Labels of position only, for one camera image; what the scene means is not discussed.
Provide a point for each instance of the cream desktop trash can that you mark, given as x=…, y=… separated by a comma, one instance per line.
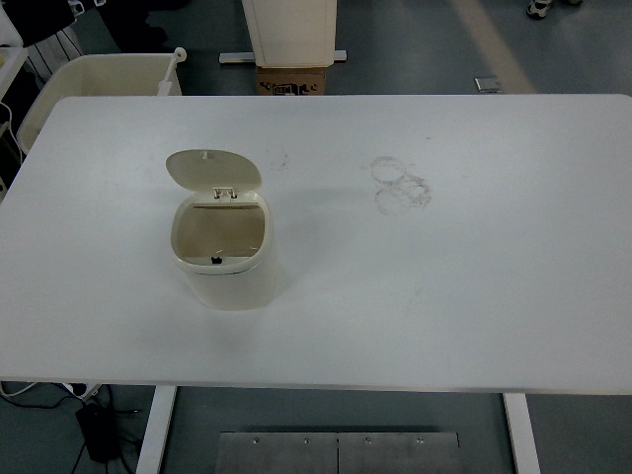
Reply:
x=222, y=235

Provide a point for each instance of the brown cardboard box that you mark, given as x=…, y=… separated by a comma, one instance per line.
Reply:
x=290, y=81

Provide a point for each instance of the white table column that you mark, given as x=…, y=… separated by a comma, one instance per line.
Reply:
x=290, y=34

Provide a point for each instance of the grey floor socket cover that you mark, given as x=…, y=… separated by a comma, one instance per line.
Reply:
x=488, y=85

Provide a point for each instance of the metal floor plate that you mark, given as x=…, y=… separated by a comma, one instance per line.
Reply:
x=329, y=452

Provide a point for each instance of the cream plastic storage bin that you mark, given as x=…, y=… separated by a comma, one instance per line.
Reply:
x=103, y=75

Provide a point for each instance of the white power strip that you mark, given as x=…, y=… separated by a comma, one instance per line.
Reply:
x=81, y=390

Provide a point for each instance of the white left table leg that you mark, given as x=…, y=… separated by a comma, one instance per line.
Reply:
x=157, y=430

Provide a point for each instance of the white table leg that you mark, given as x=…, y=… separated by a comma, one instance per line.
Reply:
x=157, y=430
x=524, y=450

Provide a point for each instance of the black power adapter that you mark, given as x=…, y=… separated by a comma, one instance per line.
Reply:
x=98, y=428

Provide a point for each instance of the white right table leg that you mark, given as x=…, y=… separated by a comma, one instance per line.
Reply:
x=524, y=450

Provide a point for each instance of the white sneaker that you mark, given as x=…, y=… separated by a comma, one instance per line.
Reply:
x=538, y=9

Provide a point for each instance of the white striped garment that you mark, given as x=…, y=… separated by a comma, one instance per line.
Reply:
x=45, y=28

